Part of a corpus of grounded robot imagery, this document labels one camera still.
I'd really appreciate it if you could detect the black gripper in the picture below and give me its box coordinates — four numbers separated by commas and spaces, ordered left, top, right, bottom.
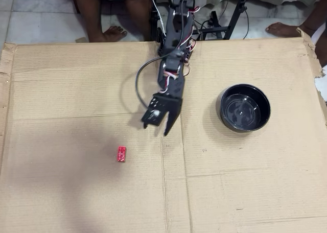
141, 73, 185, 137

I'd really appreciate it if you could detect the red lego block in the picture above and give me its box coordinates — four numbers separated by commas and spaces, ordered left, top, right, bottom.
117, 146, 127, 163

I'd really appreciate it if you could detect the black round bowl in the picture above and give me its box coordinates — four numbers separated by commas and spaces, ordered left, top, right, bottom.
216, 83, 271, 134

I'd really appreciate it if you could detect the brown cardboard sheet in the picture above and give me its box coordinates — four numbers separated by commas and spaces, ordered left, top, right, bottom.
0, 37, 327, 233

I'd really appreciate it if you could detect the bare person leg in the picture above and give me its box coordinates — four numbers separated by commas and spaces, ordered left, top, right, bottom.
69, 0, 128, 43
123, 0, 152, 42
310, 20, 327, 68

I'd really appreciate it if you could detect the black tripod stand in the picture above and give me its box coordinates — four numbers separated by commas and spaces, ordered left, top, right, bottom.
196, 0, 252, 41

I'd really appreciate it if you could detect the person's foot, top right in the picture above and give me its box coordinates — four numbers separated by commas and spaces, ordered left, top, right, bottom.
265, 0, 327, 38

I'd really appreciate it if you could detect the thin black floor cable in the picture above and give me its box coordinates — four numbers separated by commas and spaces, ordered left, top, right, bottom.
240, 5, 250, 39

